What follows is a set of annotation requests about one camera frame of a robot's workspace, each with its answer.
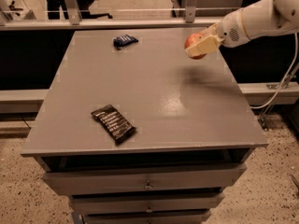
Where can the grey drawer cabinet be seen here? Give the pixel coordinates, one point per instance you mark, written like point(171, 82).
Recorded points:
point(186, 112)

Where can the grey drawer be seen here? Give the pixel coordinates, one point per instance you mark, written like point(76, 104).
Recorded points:
point(146, 203)
point(144, 179)
point(164, 217)

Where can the blue snack packet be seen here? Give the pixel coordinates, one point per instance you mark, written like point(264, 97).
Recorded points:
point(123, 41)

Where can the black office chair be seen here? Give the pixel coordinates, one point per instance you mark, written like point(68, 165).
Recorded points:
point(79, 0)

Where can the bottom grey drawer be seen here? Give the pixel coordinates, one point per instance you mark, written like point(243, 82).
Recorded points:
point(164, 217)

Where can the metal railing frame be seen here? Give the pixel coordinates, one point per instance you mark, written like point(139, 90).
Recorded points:
point(25, 15)

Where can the red apple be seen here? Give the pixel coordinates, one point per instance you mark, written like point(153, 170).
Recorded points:
point(191, 40)

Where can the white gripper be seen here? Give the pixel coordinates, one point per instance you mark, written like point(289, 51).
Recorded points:
point(231, 32)

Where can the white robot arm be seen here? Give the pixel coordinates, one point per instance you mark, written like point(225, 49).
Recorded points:
point(263, 18)

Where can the black rxbar chocolate wrapper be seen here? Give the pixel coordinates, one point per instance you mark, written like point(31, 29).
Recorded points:
point(116, 125)

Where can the top grey drawer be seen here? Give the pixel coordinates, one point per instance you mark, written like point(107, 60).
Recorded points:
point(144, 179)

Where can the middle grey drawer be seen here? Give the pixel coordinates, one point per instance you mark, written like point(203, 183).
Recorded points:
point(146, 203)

